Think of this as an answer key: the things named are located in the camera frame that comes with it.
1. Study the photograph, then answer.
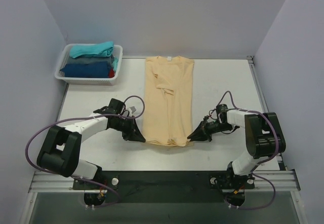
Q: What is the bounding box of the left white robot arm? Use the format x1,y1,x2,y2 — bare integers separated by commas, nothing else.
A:
36,98,146,189

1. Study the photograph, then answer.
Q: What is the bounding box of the grey folded t shirt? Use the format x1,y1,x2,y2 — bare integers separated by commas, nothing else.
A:
66,56,115,64

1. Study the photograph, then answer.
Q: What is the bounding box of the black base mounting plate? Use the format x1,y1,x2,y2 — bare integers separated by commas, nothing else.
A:
72,170,255,204

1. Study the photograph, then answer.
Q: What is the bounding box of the aluminium front rail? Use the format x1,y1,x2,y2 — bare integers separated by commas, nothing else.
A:
29,170,301,193

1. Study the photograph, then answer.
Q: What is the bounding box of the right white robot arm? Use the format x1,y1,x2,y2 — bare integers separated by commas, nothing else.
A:
187,104,286,188

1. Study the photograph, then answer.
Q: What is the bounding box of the teal folded t shirt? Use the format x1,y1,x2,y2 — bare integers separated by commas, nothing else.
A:
69,41,118,71

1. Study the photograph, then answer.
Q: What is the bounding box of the white plastic basket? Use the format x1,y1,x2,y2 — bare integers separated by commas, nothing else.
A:
54,44,123,86

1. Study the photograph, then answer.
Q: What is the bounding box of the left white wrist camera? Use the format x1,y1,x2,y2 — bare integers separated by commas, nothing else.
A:
126,106,137,117

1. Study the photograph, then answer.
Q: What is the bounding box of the cream yellow t shirt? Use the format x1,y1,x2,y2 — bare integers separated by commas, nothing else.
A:
142,56,194,147

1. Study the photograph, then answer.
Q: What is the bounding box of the red folded t shirt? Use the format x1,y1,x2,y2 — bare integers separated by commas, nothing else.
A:
108,69,115,78

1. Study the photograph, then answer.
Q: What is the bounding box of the dark blue folded t shirt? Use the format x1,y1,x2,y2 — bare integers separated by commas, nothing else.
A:
60,62,112,79

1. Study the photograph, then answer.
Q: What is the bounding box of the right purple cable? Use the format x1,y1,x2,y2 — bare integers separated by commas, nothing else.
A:
217,90,282,211

